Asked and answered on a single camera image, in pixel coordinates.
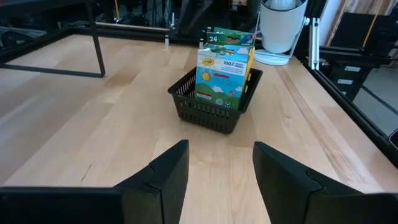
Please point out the black plastic basket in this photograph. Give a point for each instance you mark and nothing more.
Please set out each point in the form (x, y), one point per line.
(205, 118)

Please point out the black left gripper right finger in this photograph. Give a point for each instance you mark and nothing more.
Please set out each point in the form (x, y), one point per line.
(298, 205)

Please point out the black aluminium table frame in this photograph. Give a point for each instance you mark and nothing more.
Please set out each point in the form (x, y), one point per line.
(133, 30)

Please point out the black mesh desk riser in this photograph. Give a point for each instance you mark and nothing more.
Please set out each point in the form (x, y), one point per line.
(97, 46)

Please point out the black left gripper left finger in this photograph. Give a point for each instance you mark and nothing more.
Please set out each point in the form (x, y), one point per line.
(140, 205)

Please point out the white desk lamp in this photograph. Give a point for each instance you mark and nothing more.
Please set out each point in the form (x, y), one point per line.
(280, 31)

